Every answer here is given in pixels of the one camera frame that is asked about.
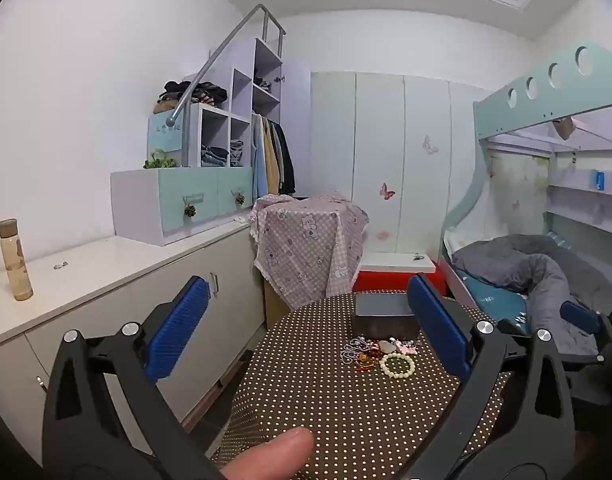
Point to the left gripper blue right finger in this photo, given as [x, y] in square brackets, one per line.
[511, 416]

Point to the pale jade stone pendant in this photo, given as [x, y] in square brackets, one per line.
[387, 347]

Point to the pink charm jewelry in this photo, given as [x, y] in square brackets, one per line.
[408, 348]

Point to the mint green bunk bed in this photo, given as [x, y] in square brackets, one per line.
[539, 139]

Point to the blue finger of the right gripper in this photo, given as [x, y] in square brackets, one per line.
[582, 318]

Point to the hanging clothes row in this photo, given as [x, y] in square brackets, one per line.
[271, 160]

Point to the pink checkered cloth cover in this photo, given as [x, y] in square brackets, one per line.
[308, 250]

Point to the silver chain jewelry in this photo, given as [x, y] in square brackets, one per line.
[356, 346]

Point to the brown polka dot tablecloth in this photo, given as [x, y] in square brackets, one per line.
[366, 425]

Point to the grey duvet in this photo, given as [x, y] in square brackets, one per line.
[548, 275]

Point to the mint drawer stair unit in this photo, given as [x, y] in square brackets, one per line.
[161, 206]

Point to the blue box on shelf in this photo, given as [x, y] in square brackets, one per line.
[599, 180]

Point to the white wardrobe with butterflies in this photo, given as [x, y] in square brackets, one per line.
[400, 147]

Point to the person left hand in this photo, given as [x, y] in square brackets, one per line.
[278, 459]

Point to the grey metal jewelry box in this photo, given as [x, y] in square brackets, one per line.
[383, 315]

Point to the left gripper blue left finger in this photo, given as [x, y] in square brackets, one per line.
[104, 416]

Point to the folded jeans in cubby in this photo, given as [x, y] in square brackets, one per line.
[215, 156]

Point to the folded dark clothes pile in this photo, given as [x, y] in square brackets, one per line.
[204, 93]

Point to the metal stair handrail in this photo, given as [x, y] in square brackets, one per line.
[268, 17]

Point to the beige low cabinet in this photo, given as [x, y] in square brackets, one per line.
[97, 288]

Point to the beige drink bottle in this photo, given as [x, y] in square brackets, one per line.
[14, 260]

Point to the red storage bench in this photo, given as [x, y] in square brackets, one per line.
[392, 271]

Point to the small green plant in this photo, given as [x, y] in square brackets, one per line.
[159, 159]

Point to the lilac cubby shelf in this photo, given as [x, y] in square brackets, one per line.
[259, 82]

